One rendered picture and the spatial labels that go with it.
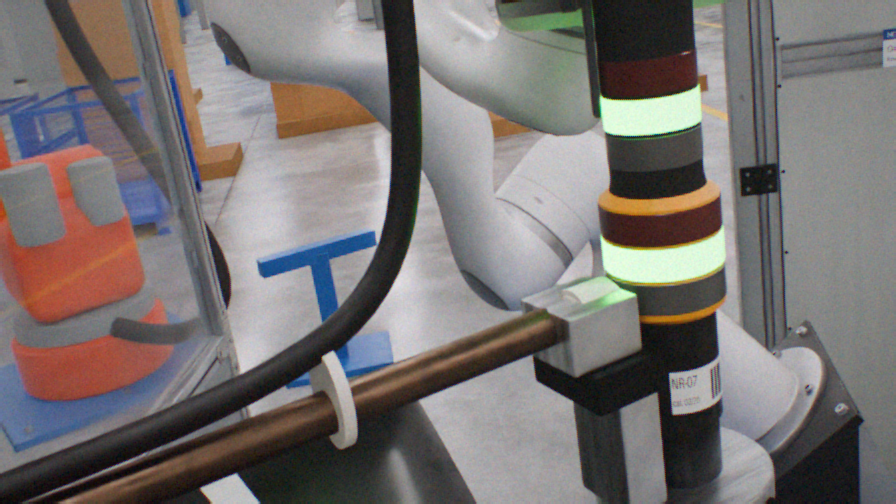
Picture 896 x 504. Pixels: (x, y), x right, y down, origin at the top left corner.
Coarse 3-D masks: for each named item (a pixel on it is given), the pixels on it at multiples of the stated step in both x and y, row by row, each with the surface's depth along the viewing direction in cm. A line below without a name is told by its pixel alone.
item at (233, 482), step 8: (224, 480) 42; (232, 480) 42; (240, 480) 42; (200, 488) 41; (208, 488) 41; (216, 488) 41; (224, 488) 42; (232, 488) 42; (240, 488) 42; (208, 496) 41; (216, 496) 41; (224, 496) 41; (232, 496) 41; (240, 496) 42; (248, 496) 42
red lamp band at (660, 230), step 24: (720, 192) 34; (600, 216) 34; (624, 216) 33; (648, 216) 32; (672, 216) 32; (696, 216) 32; (720, 216) 33; (624, 240) 33; (648, 240) 33; (672, 240) 32; (696, 240) 33
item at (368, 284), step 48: (384, 0) 27; (384, 240) 29; (384, 288) 29; (336, 336) 28; (240, 384) 27; (336, 384) 28; (144, 432) 26; (192, 432) 27; (0, 480) 25; (48, 480) 25
